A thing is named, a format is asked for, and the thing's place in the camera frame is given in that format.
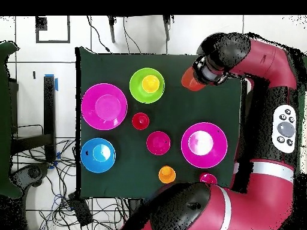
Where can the green bowl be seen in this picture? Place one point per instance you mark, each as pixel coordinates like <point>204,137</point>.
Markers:
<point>135,88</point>

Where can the yellow cup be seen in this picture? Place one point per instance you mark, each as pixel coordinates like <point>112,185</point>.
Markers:
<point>150,83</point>

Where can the orange bowl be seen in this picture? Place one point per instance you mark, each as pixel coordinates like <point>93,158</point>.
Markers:
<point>190,82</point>

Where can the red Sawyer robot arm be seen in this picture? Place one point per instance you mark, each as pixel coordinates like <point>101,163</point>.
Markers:
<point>259,198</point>

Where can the red cup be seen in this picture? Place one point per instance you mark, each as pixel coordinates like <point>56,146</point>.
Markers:
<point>140,121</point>

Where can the small crimson bowl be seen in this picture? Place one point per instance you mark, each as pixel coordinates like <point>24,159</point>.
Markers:
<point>158,143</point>

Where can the orange cup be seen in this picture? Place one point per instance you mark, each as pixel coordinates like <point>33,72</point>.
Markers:
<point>167,174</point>

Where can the large pink bowl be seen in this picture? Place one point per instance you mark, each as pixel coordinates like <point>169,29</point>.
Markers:
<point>203,153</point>
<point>104,106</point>

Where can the blue bowl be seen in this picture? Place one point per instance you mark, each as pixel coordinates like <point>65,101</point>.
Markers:
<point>97,155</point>

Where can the crimson cup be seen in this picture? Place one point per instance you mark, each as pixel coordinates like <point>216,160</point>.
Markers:
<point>207,178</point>

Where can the dark green tablecloth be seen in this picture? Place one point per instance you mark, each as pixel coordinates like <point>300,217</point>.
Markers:
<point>108,62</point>

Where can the metal chair leg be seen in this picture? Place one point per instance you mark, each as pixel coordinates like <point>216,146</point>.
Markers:
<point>167,28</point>
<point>111,31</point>

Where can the blue tape strip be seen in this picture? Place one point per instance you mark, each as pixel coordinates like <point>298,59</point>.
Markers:
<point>56,84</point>

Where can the black power strip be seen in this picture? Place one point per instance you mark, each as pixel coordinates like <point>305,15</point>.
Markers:
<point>80,210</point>

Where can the green cloth side table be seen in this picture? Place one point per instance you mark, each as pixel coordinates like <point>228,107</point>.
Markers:
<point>6,119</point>

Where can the black table frame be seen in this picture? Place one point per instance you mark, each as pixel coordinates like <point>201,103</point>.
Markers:
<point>49,107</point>

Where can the black pedestal leg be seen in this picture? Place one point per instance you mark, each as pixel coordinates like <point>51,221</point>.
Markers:
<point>32,173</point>

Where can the grey square floor frame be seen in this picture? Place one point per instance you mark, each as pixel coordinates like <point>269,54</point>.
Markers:
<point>52,41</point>

